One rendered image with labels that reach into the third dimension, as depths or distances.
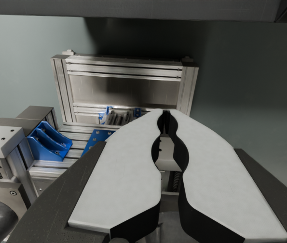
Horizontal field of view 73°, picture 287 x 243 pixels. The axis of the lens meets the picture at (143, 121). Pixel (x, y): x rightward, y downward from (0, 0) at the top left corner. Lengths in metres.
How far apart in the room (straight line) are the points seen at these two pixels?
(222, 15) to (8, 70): 1.56
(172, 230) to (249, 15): 0.45
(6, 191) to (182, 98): 0.97
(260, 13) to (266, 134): 1.51
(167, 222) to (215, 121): 1.21
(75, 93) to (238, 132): 1.28
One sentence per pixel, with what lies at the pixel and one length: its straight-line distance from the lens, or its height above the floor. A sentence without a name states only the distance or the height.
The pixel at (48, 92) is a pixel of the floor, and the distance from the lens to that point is 1.66.
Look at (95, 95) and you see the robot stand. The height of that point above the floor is 0.21.
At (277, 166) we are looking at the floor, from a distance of 2.14.
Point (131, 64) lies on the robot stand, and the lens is 1.15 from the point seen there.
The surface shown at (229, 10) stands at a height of 0.95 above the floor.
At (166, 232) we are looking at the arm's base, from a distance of 0.51.
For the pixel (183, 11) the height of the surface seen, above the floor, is 0.95.
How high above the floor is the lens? 1.33
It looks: 58 degrees down
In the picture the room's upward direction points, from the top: 174 degrees counter-clockwise
